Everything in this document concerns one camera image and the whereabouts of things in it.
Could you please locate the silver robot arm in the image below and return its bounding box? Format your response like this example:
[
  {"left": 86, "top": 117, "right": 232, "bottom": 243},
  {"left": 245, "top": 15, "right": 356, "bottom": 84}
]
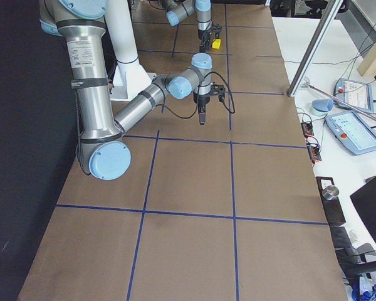
[
  {"left": 39, "top": 1, "right": 224, "bottom": 180},
  {"left": 158, "top": 0, "right": 222, "bottom": 53}
]

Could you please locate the metal cylinder weight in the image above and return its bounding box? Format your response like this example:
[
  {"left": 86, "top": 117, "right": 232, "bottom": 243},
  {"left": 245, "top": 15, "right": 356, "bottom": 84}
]
[{"left": 321, "top": 185, "right": 339, "bottom": 201}]

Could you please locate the light blue joint cap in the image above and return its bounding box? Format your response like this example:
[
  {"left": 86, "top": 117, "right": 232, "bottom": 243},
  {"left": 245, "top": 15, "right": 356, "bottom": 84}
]
[{"left": 311, "top": 98, "right": 334, "bottom": 113}]

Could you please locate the near teach pendant tablet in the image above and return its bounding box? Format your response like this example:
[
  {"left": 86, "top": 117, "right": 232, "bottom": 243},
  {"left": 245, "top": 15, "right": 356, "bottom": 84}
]
[{"left": 325, "top": 110, "right": 376, "bottom": 156}]

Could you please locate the black box under cylinder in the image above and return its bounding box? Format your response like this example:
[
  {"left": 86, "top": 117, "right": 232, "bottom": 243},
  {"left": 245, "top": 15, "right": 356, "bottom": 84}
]
[{"left": 316, "top": 176, "right": 346, "bottom": 226}]

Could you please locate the aluminium frame post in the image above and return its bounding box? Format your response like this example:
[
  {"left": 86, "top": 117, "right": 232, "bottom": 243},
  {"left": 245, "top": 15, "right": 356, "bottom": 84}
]
[{"left": 287, "top": 0, "right": 344, "bottom": 97}]

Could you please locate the thin metal rod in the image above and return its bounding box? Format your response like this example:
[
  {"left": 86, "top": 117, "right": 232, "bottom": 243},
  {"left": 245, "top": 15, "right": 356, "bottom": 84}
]
[{"left": 306, "top": 83, "right": 376, "bottom": 124}]

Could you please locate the far teach pendant tablet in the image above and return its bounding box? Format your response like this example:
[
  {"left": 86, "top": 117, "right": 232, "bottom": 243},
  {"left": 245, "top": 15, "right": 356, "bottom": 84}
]
[{"left": 334, "top": 78, "right": 374, "bottom": 113}]

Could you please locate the teach pendant tablet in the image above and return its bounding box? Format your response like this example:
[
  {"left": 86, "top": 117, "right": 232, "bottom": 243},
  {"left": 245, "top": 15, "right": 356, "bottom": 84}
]
[
  {"left": 334, "top": 78, "right": 374, "bottom": 113},
  {"left": 325, "top": 110, "right": 376, "bottom": 156}
]

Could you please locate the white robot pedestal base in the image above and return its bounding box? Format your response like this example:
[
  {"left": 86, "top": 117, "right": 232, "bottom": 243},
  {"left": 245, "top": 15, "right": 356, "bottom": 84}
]
[{"left": 105, "top": 0, "right": 152, "bottom": 101}]

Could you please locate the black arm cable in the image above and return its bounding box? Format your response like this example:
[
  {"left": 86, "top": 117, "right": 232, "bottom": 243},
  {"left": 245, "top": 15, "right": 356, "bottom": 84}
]
[{"left": 161, "top": 70, "right": 236, "bottom": 119}]

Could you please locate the black orange connector block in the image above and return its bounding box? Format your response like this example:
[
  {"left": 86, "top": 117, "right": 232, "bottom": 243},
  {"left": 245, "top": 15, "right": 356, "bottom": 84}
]
[{"left": 301, "top": 121, "right": 314, "bottom": 137}]

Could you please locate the yellow wooden block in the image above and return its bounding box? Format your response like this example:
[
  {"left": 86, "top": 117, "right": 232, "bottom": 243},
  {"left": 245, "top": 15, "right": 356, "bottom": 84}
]
[{"left": 211, "top": 38, "right": 221, "bottom": 50}]

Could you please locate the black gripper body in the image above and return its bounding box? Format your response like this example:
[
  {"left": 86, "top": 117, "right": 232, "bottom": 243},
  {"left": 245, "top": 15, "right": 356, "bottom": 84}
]
[
  {"left": 193, "top": 83, "right": 225, "bottom": 107},
  {"left": 198, "top": 24, "right": 222, "bottom": 43}
]

